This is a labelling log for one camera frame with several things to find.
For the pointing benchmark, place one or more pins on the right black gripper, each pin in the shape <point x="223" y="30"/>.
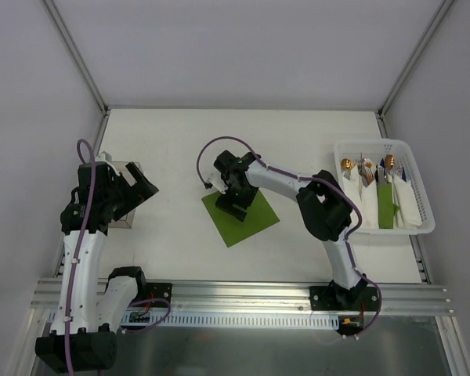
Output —
<point x="235" y="202"/>

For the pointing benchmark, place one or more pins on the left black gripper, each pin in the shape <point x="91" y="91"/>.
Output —
<point x="132" y="189"/>

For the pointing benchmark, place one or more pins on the green paper napkin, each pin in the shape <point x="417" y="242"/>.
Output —
<point x="260" y="216"/>

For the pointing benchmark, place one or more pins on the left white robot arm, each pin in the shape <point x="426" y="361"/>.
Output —
<point x="83" y="336"/>

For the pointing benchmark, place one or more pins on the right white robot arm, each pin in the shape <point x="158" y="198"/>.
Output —
<point x="325" y="210"/>

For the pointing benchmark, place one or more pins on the white rolled napkin middle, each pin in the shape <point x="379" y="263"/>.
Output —
<point x="369" y="196"/>

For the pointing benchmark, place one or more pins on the green rolled napkin in basket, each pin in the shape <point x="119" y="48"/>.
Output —
<point x="387" y="209"/>

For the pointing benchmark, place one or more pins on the white rolled napkin right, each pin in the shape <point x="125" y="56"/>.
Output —
<point x="408" y="215"/>

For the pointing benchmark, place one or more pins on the clear plastic utensil box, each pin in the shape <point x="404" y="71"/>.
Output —
<point x="126" y="221"/>

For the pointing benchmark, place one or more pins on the copper spoon left in basket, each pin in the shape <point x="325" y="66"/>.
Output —
<point x="347" y="165"/>

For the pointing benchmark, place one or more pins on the copper spoon in basket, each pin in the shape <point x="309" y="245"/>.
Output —
<point x="347" y="165"/>
<point x="389" y="162"/>

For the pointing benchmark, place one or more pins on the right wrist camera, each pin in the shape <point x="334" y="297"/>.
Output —
<point x="211" y="182"/>

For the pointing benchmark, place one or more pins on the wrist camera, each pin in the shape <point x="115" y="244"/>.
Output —
<point x="104" y="158"/>
<point x="211" y="182"/>

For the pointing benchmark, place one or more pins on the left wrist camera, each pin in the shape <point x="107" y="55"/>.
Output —
<point x="104" y="158"/>

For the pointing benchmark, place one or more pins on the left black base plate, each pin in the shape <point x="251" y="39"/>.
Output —
<point x="156" y="291"/>

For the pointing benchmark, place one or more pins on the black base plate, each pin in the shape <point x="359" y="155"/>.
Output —
<point x="321" y="297"/>
<point x="156" y="291"/>

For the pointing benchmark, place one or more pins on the white slotted cable duct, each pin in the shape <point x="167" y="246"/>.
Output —
<point x="253" y="320"/>

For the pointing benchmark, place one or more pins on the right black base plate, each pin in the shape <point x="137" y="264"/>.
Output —
<point x="321" y="297"/>

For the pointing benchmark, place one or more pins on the aluminium rail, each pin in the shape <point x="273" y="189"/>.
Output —
<point x="268" y="297"/>

